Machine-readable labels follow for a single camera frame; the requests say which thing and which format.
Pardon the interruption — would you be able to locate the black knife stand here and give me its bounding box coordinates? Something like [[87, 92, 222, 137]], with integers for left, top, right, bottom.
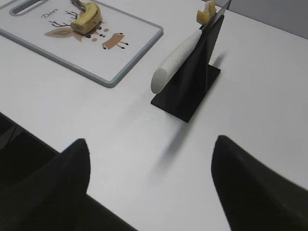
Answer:
[[151, 15, 224, 122]]

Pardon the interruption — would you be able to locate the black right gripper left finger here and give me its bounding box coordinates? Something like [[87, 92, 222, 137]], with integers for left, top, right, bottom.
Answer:
[[0, 139, 90, 231]]

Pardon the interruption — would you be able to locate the knife with white speckled handle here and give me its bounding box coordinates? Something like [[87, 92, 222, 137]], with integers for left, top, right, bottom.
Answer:
[[151, 0, 231, 94]]

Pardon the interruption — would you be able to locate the yellow banana with stem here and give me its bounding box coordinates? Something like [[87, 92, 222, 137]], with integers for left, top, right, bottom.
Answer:
[[70, 0, 102, 35]]

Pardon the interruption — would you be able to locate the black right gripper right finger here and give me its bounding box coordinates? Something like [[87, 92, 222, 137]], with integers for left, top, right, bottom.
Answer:
[[211, 135, 308, 231]]

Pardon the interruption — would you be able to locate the white cutting board grey rim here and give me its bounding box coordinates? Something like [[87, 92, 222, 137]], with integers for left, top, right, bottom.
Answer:
[[0, 0, 163, 88]]

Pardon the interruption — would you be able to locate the cut banana piece on blade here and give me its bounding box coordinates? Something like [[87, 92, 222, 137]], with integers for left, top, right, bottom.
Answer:
[[196, 0, 217, 25]]

